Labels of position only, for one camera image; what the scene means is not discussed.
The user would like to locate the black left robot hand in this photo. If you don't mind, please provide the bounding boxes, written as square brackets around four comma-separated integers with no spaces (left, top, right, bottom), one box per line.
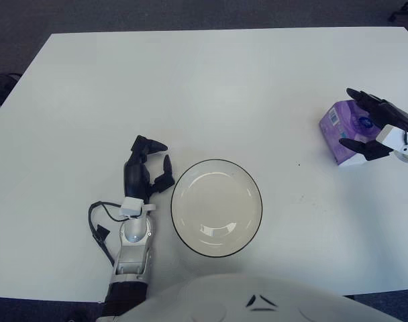
[122,134,176,204]

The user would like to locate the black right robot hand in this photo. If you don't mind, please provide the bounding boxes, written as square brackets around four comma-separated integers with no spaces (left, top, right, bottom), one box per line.
[338,87,408,162]

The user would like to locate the purple tissue paper pack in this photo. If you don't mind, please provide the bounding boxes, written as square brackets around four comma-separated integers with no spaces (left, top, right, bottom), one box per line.
[318,99,389,166]

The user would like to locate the white plate with black rim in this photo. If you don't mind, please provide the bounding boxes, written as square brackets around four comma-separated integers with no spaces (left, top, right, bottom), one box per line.
[170,158,264,258]

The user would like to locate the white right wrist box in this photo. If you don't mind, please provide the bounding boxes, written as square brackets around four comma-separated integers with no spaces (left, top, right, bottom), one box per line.
[375,124,408,150]

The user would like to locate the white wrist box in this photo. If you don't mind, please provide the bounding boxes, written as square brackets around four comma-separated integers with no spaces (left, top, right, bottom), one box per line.
[375,124,408,150]
[119,197,145,217]

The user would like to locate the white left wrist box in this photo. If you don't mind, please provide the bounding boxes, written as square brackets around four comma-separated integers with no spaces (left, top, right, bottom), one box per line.
[119,197,145,217]

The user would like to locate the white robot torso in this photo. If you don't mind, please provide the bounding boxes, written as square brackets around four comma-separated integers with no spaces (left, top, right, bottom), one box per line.
[113,273,403,322]

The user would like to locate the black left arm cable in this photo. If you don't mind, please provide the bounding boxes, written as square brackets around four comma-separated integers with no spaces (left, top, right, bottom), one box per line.
[88,200,128,268]

